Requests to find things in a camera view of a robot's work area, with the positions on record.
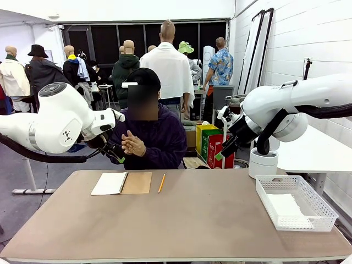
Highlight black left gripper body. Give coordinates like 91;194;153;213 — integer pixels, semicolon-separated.
81;132;110;151

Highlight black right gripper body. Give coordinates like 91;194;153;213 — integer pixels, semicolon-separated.
227;114;261;148

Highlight brown cover spiral notebook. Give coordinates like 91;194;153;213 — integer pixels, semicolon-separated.
90;172;152;196

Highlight yellow pencil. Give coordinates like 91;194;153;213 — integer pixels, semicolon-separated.
157;173;166;194

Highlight white torn-out paper sheet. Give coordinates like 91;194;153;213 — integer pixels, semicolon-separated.
267;193;314;229

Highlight person's left forearm purple sleeve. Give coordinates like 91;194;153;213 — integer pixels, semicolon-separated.
142;141;188;167

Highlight person's right hand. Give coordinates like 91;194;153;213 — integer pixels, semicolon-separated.
120;130;135;155

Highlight person's left hand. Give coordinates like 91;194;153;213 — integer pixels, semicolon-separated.
126;136;147;157

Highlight red paper bag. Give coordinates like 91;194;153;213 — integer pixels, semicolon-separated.
206;134;235;169

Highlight yellow green cardboard box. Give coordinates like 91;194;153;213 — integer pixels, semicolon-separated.
195;124;224;163

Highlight grey metal tray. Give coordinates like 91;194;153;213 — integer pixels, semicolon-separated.
225;93;248;107

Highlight brown cardboard sheet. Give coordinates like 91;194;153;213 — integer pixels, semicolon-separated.
183;156;210;169

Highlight white cylindrical bin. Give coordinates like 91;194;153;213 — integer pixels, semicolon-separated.
249;147;279;179

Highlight grey storage bin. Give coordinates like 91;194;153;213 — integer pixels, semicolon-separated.
213;85;235;111

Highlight person in purple jacket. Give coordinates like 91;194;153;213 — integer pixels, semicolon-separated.
108;103;188;171

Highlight mannequin in floral shirt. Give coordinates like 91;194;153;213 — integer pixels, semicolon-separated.
202;37;234;124

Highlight person with face mask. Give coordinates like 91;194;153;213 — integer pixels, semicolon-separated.
88;60;103;83

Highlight mannequin with yellow scarf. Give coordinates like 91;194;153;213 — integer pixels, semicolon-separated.
63;45;95;107

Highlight large white table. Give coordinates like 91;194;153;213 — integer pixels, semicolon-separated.
274;120;352;196

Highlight mannequin in green puffer jacket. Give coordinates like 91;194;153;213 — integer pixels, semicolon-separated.
112;40;140;109

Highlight black cap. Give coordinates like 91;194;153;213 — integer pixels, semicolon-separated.
126;68;162;92

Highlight white table leg foot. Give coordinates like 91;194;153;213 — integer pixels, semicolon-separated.
12;158;57;195

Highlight black framed white panel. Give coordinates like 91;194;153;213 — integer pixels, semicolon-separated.
238;9;266;95
255;7;275;90

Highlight mannequin with black hat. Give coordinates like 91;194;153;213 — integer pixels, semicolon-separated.
26;44;73;111

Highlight black tripod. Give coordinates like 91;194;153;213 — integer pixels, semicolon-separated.
304;57;314;80

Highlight mannequin with white towel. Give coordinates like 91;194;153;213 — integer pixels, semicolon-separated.
139;19;195;114

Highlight mannequin with green hat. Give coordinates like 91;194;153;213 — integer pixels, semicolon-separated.
178;41;203;83

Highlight mannequin in cream coat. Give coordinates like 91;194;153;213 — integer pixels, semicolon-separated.
0;46;31;113

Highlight white perforated plastic basket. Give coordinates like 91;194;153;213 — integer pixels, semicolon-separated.
255;175;339;232

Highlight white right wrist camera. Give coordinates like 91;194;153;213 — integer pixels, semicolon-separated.
217;106;235;124

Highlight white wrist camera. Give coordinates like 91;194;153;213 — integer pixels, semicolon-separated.
110;108;126;123
217;106;235;124

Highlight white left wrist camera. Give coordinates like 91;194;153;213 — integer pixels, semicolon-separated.
110;108;126;123

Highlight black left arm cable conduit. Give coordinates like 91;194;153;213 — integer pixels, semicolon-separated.
0;133;111;164

